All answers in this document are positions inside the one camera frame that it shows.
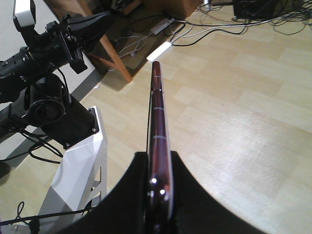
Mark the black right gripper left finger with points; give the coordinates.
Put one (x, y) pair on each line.
(122, 210)

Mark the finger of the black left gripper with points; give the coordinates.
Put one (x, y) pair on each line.
(89, 30)

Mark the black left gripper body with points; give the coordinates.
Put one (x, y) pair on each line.
(68, 43)

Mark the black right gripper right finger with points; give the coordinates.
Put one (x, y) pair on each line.
(197, 212)

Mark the black foldable smartphone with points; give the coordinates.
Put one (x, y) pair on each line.
(160, 186)

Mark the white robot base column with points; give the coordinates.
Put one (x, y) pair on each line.
(81, 175)

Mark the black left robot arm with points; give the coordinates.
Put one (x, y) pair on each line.
(35, 95)

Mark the white power strip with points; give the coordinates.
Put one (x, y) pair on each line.
(159, 51)

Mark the black computer tower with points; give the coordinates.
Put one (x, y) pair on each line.
(268, 9)

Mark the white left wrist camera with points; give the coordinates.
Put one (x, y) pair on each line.
(24, 13)

